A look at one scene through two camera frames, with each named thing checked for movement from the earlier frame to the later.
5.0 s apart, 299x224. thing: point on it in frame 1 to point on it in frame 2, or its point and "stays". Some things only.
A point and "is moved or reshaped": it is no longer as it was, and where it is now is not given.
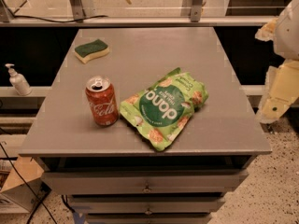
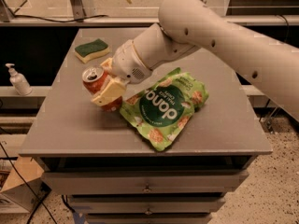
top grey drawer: (144, 182) stays
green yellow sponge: (88, 51) stays
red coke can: (102, 98) is moved or reshaped
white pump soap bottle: (19, 81) stays
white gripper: (288, 36) to (127, 62)
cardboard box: (18, 192) stays
